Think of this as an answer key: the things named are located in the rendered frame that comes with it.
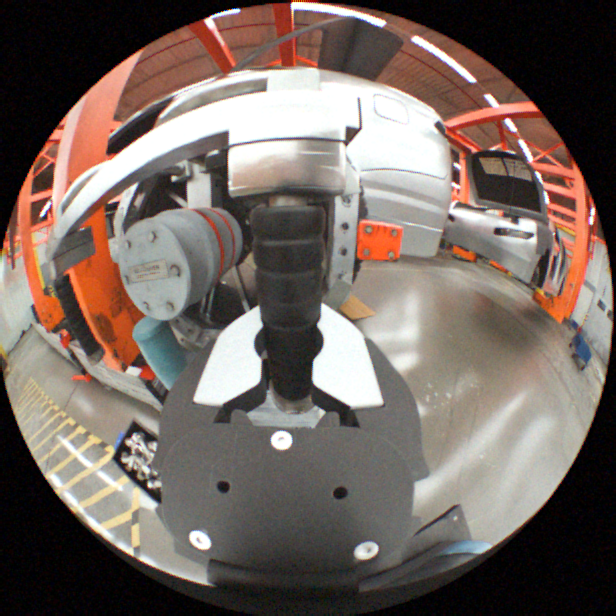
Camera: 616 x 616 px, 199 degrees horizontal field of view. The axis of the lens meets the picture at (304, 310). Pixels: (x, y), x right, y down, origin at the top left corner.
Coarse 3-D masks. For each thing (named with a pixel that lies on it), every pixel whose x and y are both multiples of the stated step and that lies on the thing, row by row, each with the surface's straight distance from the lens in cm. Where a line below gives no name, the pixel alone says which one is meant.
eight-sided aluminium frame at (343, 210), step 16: (352, 176) 31; (128, 192) 49; (144, 192) 50; (352, 192) 31; (128, 208) 49; (336, 208) 30; (352, 208) 31; (128, 224) 52; (336, 224) 30; (352, 224) 31; (336, 240) 30; (352, 240) 31; (336, 256) 31; (352, 256) 32; (336, 272) 32; (352, 272) 33; (336, 288) 33; (336, 304) 34; (176, 320) 54; (176, 336) 50; (192, 336) 49; (208, 336) 50; (192, 352) 52
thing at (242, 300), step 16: (160, 192) 55; (176, 192) 52; (160, 208) 58; (176, 208) 64; (224, 208) 47; (240, 208) 42; (240, 224) 46; (240, 256) 48; (240, 272) 46; (224, 288) 69; (240, 288) 46; (192, 304) 57; (208, 304) 52; (224, 304) 60; (240, 304) 60; (256, 304) 58; (208, 320) 53; (224, 320) 53
